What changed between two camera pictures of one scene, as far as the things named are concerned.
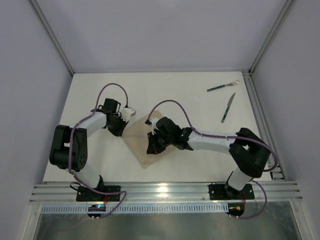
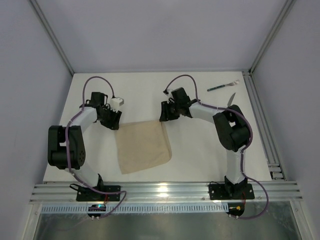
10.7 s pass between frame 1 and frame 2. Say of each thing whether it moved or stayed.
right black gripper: moved
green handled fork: stayed
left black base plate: stayed
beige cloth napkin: moved
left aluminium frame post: stayed
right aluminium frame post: stayed
